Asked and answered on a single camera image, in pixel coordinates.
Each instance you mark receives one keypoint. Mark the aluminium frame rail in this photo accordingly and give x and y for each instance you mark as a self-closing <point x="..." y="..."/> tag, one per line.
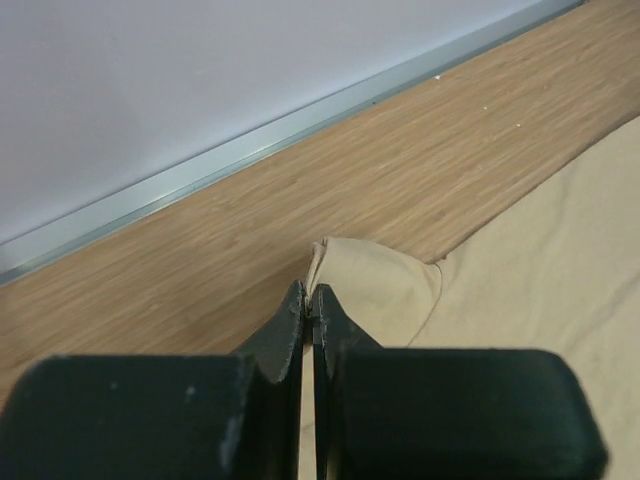
<point x="63" y="236"/>

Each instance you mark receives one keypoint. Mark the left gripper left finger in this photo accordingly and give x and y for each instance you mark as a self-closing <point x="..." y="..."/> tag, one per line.
<point x="233" y="416"/>

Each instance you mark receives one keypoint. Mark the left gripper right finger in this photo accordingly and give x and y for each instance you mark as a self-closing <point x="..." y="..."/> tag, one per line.
<point x="407" y="413"/>

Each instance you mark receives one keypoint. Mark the beige t shirt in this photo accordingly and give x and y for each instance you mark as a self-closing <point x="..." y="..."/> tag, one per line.
<point x="558" y="270"/>

